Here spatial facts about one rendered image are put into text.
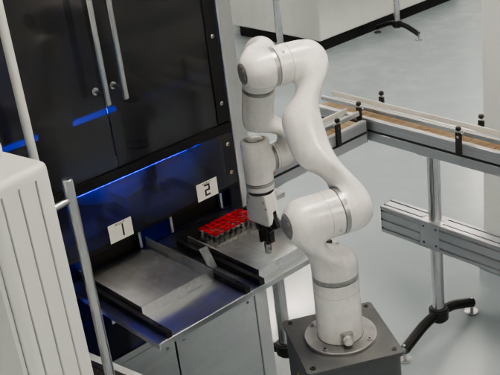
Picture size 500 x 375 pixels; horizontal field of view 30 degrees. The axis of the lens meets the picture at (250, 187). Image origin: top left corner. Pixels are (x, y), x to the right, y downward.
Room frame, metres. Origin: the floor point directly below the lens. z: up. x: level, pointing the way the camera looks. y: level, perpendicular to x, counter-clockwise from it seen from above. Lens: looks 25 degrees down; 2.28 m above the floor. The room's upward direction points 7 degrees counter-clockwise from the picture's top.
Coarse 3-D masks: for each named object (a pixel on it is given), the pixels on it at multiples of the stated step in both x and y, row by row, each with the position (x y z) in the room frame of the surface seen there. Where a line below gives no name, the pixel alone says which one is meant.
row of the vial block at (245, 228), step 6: (234, 222) 2.65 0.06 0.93; (240, 222) 2.66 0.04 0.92; (246, 222) 2.67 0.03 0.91; (228, 228) 2.62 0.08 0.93; (234, 228) 2.63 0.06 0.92; (240, 228) 2.64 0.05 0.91; (246, 228) 2.66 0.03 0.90; (216, 234) 2.59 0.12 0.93; (222, 234) 2.60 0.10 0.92; (228, 234) 2.61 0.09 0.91; (234, 234) 2.63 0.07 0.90; (240, 234) 2.64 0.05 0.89; (216, 240) 2.58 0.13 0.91; (222, 240) 2.60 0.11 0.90; (228, 240) 2.61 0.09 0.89; (216, 246) 2.58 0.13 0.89
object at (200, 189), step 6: (210, 180) 2.74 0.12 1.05; (216, 180) 2.76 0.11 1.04; (198, 186) 2.71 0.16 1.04; (210, 186) 2.74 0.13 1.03; (216, 186) 2.75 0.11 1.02; (198, 192) 2.71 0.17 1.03; (204, 192) 2.72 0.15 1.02; (210, 192) 2.74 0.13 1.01; (216, 192) 2.75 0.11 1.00; (198, 198) 2.71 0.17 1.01; (204, 198) 2.72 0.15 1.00
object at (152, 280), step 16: (128, 256) 2.61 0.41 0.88; (144, 256) 2.59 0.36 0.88; (160, 256) 2.58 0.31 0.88; (176, 256) 2.53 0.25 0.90; (80, 272) 2.49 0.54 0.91; (96, 272) 2.53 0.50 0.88; (112, 272) 2.51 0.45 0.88; (128, 272) 2.50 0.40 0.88; (144, 272) 2.49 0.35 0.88; (160, 272) 2.48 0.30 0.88; (176, 272) 2.46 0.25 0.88; (192, 272) 2.45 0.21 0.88; (208, 272) 2.39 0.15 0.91; (112, 288) 2.42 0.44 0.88; (128, 288) 2.41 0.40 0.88; (144, 288) 2.40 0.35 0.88; (160, 288) 2.38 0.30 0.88; (176, 288) 2.32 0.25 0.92; (192, 288) 2.35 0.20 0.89; (128, 304) 2.29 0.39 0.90; (144, 304) 2.30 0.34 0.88; (160, 304) 2.27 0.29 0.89
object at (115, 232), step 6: (120, 222) 2.52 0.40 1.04; (126, 222) 2.54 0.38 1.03; (108, 228) 2.49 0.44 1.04; (114, 228) 2.51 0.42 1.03; (120, 228) 2.52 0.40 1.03; (126, 228) 2.53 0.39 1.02; (132, 228) 2.55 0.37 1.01; (114, 234) 2.50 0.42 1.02; (120, 234) 2.52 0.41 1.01; (126, 234) 2.53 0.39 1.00; (114, 240) 2.50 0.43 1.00
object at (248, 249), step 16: (192, 240) 2.61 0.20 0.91; (240, 240) 2.61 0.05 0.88; (256, 240) 2.60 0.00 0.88; (288, 240) 2.57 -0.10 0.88; (224, 256) 2.48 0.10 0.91; (240, 256) 2.51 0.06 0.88; (256, 256) 2.50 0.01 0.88; (272, 256) 2.49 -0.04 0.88; (288, 256) 2.43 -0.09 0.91; (256, 272) 2.37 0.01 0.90; (272, 272) 2.39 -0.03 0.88
